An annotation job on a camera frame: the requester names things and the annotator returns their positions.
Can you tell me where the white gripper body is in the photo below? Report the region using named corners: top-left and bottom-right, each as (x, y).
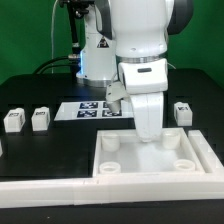
top-left (118, 58), bottom-right (168, 142)

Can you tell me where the white square tabletop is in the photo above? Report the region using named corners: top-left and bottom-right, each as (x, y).
top-left (92, 128), bottom-right (205, 177)

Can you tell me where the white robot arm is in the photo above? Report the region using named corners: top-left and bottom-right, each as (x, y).
top-left (76, 0), bottom-right (193, 142)

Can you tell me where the white sheet with tags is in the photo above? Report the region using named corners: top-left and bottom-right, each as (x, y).
top-left (54, 100), bottom-right (133, 121)

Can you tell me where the white L-shaped obstacle fence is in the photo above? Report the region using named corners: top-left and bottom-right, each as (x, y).
top-left (0, 130), bottom-right (224, 208)

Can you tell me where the white part at left edge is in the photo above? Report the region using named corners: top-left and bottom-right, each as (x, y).
top-left (0, 139), bottom-right (3, 157)

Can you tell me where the white cable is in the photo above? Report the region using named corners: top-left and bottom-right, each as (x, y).
top-left (49, 0), bottom-right (60, 74)

